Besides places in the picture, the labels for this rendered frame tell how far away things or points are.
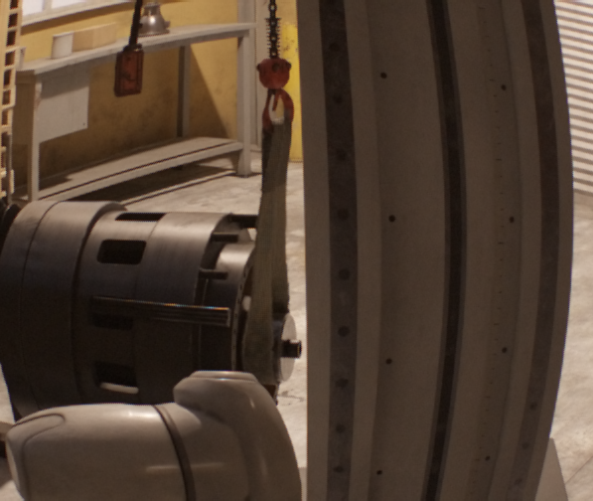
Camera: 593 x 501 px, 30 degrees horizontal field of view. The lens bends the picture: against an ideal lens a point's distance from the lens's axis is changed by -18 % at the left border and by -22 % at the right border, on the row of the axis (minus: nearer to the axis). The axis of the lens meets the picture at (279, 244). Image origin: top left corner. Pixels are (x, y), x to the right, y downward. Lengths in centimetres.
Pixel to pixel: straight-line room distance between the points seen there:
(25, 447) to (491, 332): 64
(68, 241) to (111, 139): 598
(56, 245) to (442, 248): 125
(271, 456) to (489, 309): 40
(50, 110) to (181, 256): 482
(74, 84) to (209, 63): 204
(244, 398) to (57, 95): 611
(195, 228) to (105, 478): 144
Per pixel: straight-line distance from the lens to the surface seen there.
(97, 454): 112
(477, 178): 142
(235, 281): 245
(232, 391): 118
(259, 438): 117
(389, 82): 140
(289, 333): 259
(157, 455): 113
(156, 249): 247
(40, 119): 716
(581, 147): 785
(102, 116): 840
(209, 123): 919
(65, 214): 262
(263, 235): 247
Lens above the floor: 169
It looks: 14 degrees down
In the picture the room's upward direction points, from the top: 2 degrees counter-clockwise
